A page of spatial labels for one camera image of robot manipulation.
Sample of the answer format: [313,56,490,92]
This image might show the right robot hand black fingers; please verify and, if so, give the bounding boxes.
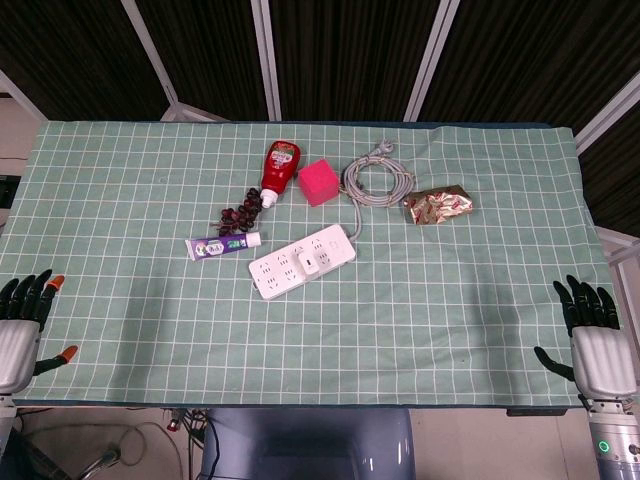
[533,273,639,401]

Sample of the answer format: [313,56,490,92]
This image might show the purple white toothpaste tube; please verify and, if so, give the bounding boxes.
[184,231,263,262]

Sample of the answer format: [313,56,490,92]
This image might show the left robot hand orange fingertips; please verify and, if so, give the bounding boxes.
[0,269,79,396]

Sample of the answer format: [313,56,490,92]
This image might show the green checked tablecloth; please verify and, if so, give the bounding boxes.
[0,119,609,407]

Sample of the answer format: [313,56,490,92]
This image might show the white power strip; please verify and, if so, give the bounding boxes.
[248,223,359,301]

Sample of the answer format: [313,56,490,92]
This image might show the white metal rack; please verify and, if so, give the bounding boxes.
[593,224,640,321]

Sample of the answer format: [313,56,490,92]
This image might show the red ketchup squeeze bottle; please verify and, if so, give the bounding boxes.
[259,140,302,209]

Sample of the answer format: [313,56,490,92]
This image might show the white aluminium frame post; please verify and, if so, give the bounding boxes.
[571,72,640,154]
[251,0,282,121]
[119,0,231,122]
[402,0,460,122]
[0,68,49,122]

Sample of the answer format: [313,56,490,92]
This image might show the grey cable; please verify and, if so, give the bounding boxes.
[338,138,419,242]

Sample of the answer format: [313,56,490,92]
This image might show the black box device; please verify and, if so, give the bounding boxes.
[0,174,22,209]

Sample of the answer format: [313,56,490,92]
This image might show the small white plug adapter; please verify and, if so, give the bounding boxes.
[290,248,322,278]

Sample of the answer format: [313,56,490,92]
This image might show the blue-grey robot torso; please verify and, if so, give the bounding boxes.
[199,407,417,480]

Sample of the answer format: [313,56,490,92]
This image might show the pink foam cube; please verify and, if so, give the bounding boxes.
[297,158,342,208]

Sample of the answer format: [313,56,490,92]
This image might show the dark red grape bunch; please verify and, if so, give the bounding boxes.
[210,185,264,239]

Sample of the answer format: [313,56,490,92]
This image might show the gold foil snack packet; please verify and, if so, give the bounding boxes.
[402,183,474,228]

